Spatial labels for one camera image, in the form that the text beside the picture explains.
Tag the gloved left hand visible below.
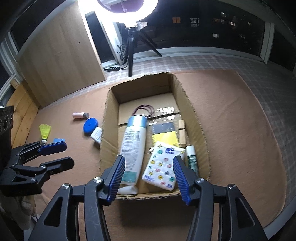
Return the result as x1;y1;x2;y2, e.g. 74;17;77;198
1;193;36;230

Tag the pine wooden panel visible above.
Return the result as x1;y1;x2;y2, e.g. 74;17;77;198
6;80;40;148

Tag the wooden clothespin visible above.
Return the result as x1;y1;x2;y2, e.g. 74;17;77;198
178;120;186;148

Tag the white blue lotion bottle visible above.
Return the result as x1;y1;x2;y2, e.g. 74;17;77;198
118;115;147;195

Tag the yellow black notebook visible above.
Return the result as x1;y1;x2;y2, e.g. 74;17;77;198
152;122;179;147

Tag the blue round tin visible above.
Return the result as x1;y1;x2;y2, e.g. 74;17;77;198
83;118;98;136

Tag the black tripod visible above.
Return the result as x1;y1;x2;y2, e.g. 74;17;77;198
125;21;162;77

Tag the patterned tissue pack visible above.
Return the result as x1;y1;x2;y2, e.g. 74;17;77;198
142;141;186;191

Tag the light wooden board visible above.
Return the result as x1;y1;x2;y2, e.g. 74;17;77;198
18;1;106;107

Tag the pink cosmetic bottle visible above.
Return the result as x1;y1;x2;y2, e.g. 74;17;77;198
72;112;89;120

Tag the ring light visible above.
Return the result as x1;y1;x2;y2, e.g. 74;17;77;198
78;0;158;23

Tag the green white glue stick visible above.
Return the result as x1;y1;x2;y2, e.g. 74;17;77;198
186;146;199;176

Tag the black cable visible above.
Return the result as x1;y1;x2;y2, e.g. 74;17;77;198
102;44;130;70

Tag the white power adapter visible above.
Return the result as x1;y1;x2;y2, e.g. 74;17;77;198
90;126;102;145

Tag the yellow badminton shuttlecock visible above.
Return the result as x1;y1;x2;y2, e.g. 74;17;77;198
39;124;52;144

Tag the cardboard box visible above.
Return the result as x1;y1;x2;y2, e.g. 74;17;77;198
99;71;212;201

